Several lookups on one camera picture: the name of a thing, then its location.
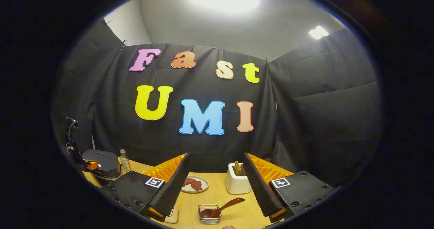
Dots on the clear glass tray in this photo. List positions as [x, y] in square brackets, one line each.
[173, 215]

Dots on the dark grey rice cooker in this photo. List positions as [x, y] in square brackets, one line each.
[105, 163]

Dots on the white round plate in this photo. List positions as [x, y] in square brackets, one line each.
[200, 190]

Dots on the white rice heap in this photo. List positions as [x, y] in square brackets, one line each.
[172, 219]

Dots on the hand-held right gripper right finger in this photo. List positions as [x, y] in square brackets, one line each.
[261, 188]

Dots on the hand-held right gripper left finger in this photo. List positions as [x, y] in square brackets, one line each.
[171, 185]

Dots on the white chopstick holder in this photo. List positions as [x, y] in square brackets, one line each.
[237, 185]

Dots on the small glass bottle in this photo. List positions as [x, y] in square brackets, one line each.
[125, 163]

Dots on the small ceiling light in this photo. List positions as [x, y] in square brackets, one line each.
[318, 32]

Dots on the red-brown meat piece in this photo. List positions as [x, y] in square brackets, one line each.
[188, 181]
[197, 185]

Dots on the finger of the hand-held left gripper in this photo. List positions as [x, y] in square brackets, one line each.
[91, 165]

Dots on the small square glass dish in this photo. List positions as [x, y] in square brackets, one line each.
[210, 220]

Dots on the red-brown wooden spoon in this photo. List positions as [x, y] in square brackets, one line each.
[227, 205]

